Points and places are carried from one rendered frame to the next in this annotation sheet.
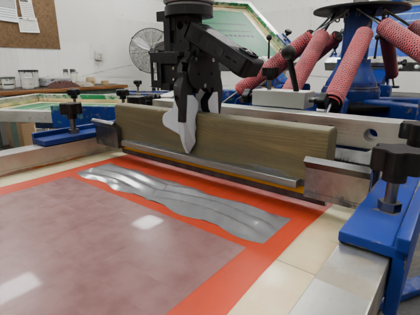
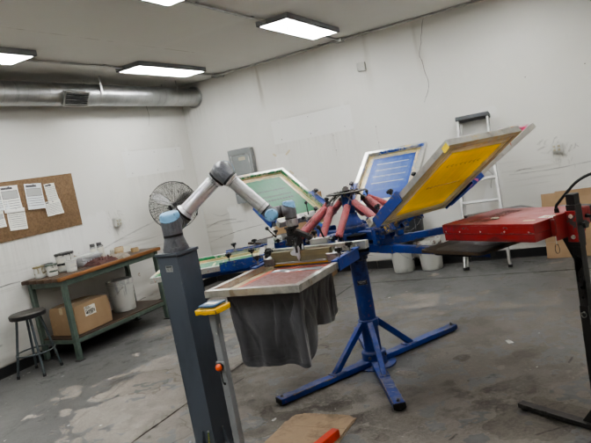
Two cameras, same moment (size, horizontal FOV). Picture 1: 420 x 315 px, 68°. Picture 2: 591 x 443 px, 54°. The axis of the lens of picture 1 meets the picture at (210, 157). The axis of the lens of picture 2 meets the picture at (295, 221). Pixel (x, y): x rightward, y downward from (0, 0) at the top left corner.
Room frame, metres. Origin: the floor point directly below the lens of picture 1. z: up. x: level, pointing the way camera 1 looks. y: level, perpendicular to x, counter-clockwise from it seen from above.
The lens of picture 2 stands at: (-2.96, 0.58, 1.58)
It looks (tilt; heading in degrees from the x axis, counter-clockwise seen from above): 6 degrees down; 351
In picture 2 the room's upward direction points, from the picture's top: 10 degrees counter-clockwise
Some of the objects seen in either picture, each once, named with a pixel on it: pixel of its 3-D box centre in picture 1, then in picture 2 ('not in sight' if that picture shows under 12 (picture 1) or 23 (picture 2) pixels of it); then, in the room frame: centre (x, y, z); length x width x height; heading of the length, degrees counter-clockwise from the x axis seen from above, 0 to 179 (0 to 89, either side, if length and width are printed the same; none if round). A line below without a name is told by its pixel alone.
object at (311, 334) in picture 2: not in sight; (320, 313); (0.14, 0.02, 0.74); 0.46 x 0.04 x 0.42; 142
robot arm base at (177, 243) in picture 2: not in sight; (174, 242); (0.52, 0.73, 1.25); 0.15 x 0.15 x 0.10
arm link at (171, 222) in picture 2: not in sight; (171, 222); (0.53, 0.73, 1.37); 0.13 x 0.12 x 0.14; 167
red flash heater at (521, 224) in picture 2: not in sight; (516, 223); (-0.17, -1.03, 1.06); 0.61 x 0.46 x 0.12; 22
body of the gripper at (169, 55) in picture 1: (185, 51); (293, 236); (0.51, 0.04, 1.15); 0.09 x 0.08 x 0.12; 52
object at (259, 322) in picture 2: not in sight; (267, 329); (0.09, 0.33, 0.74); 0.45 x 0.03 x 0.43; 52
